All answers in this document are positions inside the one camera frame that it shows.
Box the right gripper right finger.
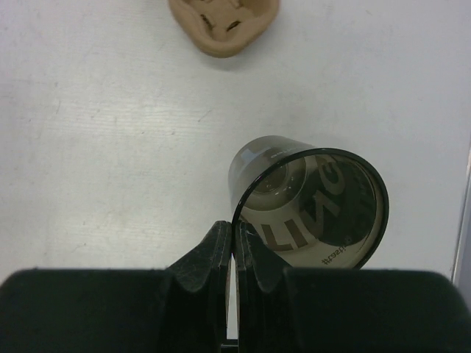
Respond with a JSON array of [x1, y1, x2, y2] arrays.
[[235, 223, 470, 352]]

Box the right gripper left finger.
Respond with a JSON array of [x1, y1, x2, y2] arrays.
[[1, 221, 231, 352]]

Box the dark transparent coffee cup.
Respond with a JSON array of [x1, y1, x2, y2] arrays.
[[228, 135, 389, 268]]

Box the brown cardboard cup carrier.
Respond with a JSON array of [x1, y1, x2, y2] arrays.
[[169, 0, 280, 58]]

